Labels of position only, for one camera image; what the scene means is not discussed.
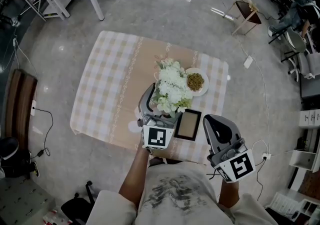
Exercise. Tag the black office chair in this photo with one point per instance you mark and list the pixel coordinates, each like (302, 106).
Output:
(75, 209)

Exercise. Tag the dark vase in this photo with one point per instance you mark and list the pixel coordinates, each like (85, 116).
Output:
(165, 114)

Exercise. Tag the person's white printed shirt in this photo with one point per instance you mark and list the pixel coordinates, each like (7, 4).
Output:
(175, 194)

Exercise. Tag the brown green food heap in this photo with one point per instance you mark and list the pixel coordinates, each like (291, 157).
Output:
(195, 81)

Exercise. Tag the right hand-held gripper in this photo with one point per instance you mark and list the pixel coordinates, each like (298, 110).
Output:
(238, 166)

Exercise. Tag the white power strip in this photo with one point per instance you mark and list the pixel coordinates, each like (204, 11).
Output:
(33, 107)
(266, 156)

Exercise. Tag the white round plate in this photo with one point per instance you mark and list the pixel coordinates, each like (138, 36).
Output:
(205, 85)

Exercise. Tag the white open cabinet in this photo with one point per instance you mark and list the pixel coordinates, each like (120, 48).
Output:
(303, 160)

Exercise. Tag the white power adapter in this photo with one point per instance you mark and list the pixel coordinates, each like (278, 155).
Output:
(248, 61)

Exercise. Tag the wooden chair dark seat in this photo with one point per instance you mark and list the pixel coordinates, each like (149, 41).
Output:
(247, 11)

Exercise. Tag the white flowers bouquet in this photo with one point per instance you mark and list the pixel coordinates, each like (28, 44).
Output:
(172, 81)

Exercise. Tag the grey storage cabinet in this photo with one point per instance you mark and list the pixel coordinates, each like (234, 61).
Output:
(22, 201)

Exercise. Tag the brown wooden bench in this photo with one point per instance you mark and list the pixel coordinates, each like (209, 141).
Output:
(20, 104)

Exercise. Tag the person's right forearm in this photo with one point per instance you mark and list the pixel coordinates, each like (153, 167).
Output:
(228, 194)

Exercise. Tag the black picture frame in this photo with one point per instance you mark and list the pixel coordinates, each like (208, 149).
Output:
(187, 125)

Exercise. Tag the white drawer unit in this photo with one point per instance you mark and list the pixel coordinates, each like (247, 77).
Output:
(309, 118)

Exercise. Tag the grey office chair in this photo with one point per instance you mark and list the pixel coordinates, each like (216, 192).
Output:
(296, 41)

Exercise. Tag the black waste bin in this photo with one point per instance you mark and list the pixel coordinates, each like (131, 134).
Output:
(8, 147)

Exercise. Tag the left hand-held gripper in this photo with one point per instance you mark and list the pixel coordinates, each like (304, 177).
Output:
(157, 137)

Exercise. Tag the beige checked tablecloth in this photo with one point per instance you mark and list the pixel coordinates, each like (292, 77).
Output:
(112, 81)

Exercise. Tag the person's left forearm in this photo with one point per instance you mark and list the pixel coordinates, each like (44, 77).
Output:
(132, 179)

